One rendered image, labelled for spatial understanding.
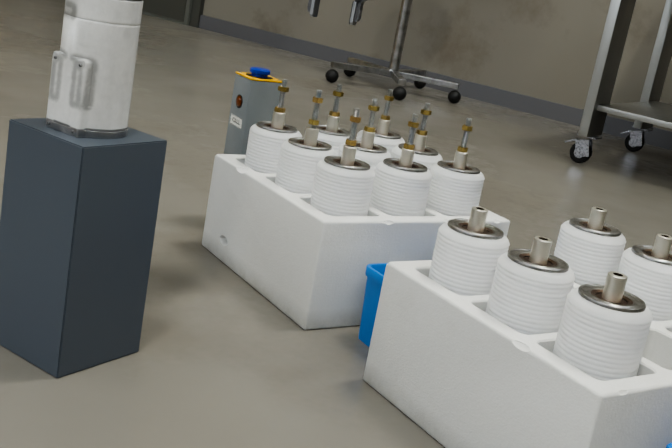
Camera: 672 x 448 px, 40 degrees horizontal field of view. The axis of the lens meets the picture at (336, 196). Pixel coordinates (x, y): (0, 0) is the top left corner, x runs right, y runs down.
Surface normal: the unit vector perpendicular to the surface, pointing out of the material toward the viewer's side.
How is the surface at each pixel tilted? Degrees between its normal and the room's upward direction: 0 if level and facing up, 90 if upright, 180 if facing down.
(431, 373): 90
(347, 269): 90
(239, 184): 90
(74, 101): 90
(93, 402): 0
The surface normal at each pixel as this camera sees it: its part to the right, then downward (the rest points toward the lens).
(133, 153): 0.81, 0.29
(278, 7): -0.56, 0.11
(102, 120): 0.50, 0.31
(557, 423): -0.83, -0.01
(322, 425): 0.18, -0.95
